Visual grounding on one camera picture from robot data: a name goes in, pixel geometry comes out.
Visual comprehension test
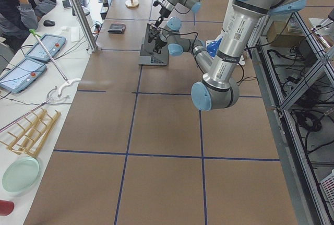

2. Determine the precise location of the grey pink folded cloth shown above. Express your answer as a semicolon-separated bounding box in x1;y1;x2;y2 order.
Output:
108;22;126;34

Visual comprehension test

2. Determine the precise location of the red cylinder cup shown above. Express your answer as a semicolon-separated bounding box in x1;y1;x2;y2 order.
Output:
0;199;15;216

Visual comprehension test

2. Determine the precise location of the teach pendant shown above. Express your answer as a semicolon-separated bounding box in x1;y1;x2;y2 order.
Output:
1;58;46;93
25;33;66;63

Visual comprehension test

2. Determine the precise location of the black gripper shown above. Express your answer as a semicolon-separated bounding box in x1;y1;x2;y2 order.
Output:
148;30;167;54
155;6;172;26

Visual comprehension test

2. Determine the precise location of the teach pendant near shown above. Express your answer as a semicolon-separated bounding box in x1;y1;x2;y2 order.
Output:
1;58;46;93

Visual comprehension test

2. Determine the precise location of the wooden dish rack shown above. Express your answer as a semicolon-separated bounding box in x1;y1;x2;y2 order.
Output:
1;108;61;158

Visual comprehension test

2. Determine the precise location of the seated person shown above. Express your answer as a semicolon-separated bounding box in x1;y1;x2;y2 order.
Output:
1;0;57;50

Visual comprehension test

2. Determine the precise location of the reacher grabber stick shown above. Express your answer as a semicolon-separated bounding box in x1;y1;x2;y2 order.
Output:
1;29;81;133

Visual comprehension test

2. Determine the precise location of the aluminium frame post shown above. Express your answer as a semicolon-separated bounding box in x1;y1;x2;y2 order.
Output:
70;0;103;54

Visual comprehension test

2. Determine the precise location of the white plastic basket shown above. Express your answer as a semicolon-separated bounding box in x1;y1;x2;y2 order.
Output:
320;170;334;208

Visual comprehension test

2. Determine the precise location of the black computer mouse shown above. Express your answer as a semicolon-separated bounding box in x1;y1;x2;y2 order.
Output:
43;20;55;27

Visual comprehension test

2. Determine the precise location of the grey laptop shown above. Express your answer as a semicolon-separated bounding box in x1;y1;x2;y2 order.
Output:
138;22;170;66

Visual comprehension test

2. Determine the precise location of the green glass plate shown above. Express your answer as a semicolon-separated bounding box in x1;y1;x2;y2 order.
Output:
2;157;40;193

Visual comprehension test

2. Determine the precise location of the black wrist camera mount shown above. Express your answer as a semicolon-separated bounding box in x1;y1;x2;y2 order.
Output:
153;0;164;7

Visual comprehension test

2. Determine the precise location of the wooden mug tree stand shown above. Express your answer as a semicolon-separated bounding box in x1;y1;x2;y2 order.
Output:
125;0;139;8

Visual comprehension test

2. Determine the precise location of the teach pendant far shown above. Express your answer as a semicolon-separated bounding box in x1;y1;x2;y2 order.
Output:
25;33;66;63

